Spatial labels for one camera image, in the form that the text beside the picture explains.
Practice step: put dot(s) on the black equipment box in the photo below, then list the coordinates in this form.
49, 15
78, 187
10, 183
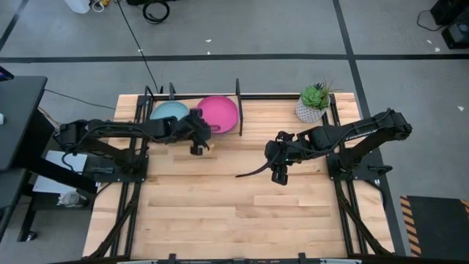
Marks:
450, 11
458, 34

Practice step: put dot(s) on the white container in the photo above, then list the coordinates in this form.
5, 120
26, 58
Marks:
77, 5

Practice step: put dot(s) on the black desk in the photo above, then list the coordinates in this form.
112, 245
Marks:
18, 121

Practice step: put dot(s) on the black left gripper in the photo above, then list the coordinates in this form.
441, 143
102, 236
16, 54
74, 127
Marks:
196, 128

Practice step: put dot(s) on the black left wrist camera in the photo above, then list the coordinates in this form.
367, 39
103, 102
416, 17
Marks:
196, 150

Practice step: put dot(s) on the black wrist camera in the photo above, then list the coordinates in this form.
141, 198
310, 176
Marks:
279, 177
196, 150

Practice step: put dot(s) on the white board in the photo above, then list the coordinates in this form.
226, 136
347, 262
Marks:
47, 183

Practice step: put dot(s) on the succulent in white patterned pot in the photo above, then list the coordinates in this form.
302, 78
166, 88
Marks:
311, 110

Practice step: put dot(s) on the pink plate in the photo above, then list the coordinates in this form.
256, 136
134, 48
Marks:
220, 111

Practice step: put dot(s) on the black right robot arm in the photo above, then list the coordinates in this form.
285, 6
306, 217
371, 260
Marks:
366, 132

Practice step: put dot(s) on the black mat with hazard stripes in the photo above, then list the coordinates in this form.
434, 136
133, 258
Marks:
439, 227

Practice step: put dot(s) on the black metal table frame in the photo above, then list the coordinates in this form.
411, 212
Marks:
271, 97

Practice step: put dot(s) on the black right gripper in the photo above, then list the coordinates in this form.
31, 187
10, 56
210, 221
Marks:
280, 150

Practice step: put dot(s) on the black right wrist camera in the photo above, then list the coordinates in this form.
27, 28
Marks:
279, 177

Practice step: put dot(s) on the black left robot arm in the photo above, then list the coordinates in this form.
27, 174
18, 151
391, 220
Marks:
121, 128

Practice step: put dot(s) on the black dish rack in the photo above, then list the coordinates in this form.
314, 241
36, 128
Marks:
239, 110

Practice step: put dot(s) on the dark teal bowl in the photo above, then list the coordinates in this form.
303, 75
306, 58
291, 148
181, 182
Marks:
166, 110

